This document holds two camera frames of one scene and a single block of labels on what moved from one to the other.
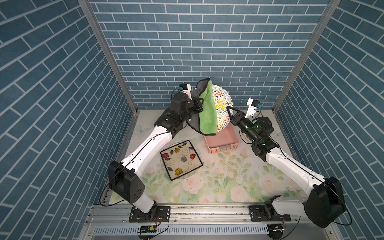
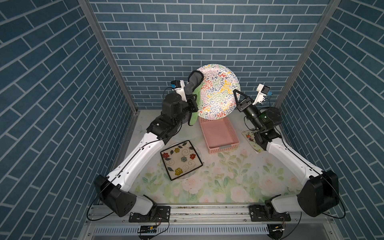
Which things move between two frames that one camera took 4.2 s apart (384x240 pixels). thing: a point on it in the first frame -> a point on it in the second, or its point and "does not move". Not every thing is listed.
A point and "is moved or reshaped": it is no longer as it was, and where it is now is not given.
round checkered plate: (189, 174) does not move
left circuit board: (148, 229) does not move
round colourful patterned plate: (222, 98) is moved or reshaped
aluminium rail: (184, 214) does not move
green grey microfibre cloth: (205, 121) is moved or reshaped
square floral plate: (180, 159) does not move
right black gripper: (237, 120) -> (248, 102)
